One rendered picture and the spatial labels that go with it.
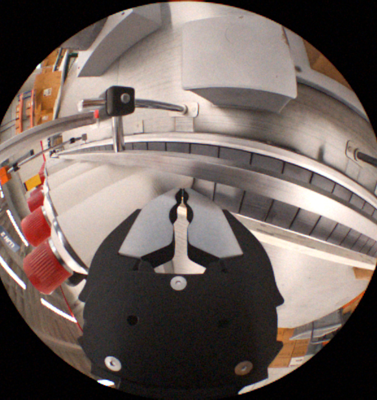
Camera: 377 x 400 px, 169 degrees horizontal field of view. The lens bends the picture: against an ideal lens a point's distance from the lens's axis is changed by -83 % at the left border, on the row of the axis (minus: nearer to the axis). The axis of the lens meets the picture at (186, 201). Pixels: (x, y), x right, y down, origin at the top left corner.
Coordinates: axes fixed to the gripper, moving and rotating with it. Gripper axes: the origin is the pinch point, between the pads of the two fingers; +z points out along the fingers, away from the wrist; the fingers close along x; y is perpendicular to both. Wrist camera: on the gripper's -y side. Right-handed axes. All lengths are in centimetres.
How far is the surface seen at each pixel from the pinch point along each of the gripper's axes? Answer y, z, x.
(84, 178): -1.9, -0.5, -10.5
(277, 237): 3.6, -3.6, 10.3
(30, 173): 30, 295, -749
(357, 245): 3.3, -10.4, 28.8
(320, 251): 3.7, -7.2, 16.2
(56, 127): -13.6, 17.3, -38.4
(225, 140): -4.5, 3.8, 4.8
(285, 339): 260, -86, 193
